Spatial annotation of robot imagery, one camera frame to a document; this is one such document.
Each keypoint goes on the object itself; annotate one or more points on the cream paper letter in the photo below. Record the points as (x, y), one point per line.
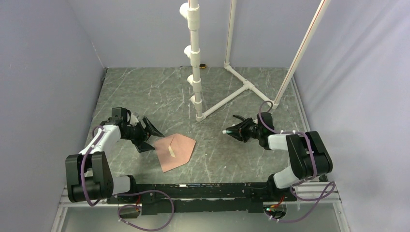
(172, 154)

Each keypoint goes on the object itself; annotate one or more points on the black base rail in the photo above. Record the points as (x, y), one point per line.
(251, 197)

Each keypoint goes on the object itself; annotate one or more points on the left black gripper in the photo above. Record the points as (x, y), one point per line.
(141, 145)

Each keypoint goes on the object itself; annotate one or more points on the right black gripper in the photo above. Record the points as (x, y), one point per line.
(241, 135)

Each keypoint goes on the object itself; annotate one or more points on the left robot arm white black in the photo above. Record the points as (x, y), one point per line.
(88, 174)

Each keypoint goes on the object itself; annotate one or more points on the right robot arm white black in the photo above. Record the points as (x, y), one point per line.
(308, 156)

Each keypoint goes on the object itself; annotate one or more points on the white PVC pipe frame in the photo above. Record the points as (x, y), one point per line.
(190, 11)

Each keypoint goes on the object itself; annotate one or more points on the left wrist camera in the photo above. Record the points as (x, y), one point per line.
(132, 118)

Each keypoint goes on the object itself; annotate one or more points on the pink brown envelope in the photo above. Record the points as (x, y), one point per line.
(182, 146)

